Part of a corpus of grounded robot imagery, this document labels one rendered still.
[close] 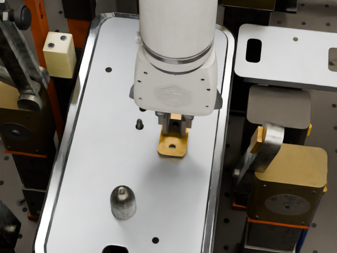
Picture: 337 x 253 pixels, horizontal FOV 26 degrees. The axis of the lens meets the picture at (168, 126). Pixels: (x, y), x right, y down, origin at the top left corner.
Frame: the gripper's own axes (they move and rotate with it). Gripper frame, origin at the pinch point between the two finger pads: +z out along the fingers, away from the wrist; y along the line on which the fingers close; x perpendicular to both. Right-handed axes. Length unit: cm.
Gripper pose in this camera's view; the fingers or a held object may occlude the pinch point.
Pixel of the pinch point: (175, 118)
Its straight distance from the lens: 97.4
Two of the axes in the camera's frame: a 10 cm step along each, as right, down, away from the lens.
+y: 9.9, 1.2, -0.7
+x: 1.4, -8.4, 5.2
